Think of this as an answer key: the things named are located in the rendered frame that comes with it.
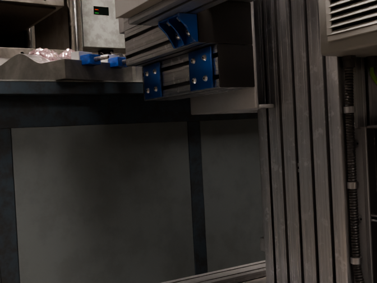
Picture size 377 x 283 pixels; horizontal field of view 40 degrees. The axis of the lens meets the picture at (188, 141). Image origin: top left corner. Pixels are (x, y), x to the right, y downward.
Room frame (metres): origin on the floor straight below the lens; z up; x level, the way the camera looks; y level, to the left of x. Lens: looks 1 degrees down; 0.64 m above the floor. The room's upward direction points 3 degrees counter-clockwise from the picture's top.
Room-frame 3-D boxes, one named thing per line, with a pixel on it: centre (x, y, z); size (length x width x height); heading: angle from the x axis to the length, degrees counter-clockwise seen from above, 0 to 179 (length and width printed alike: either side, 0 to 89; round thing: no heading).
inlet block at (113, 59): (1.57, 0.19, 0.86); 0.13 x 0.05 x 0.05; 51
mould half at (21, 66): (1.69, 0.44, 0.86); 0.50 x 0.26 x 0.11; 51
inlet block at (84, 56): (1.48, 0.26, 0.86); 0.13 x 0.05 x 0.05; 51
